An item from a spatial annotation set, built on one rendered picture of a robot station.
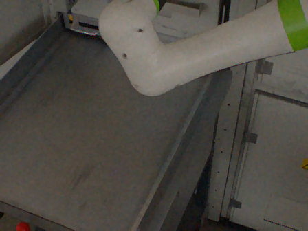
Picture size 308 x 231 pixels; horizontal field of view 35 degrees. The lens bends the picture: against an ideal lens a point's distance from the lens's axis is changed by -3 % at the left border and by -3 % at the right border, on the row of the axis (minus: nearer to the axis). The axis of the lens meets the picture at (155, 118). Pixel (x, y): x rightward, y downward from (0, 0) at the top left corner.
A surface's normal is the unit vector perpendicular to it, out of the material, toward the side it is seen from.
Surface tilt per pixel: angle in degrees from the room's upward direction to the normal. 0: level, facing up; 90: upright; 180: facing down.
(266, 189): 90
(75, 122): 0
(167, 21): 90
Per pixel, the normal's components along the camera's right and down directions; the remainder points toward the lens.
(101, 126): 0.00, -0.69
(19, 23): 0.83, 0.40
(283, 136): -0.38, 0.67
